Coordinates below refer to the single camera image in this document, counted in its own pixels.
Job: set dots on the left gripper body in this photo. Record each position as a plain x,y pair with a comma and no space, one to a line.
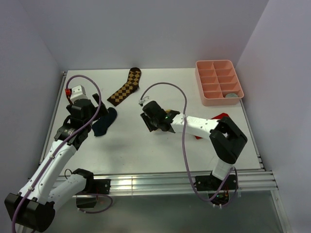
102,111

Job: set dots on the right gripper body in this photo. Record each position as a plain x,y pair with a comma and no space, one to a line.
151,124

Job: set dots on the grey ankle sock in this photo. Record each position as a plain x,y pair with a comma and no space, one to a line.
231,95

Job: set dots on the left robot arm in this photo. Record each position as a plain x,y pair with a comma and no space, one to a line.
35,205

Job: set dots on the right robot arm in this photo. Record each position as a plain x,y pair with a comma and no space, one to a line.
226,137

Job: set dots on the dark navy ankle sock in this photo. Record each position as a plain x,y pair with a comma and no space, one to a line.
100,127

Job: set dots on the brown tan argyle sock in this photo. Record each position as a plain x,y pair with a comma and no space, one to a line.
129,87

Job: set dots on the red santa sock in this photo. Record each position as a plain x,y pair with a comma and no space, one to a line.
220,116

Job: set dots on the pink compartment tray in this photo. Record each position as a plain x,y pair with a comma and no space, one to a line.
215,79

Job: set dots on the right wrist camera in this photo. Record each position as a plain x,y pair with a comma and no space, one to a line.
144,99

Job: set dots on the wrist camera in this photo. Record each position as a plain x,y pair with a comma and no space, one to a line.
144,99
76,93

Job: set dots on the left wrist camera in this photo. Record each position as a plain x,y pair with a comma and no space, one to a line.
76,93

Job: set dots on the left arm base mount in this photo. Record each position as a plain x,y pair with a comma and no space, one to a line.
85,200

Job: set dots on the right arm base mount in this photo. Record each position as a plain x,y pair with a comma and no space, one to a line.
209,189

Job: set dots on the aluminium frame rail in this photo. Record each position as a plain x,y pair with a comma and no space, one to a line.
178,183

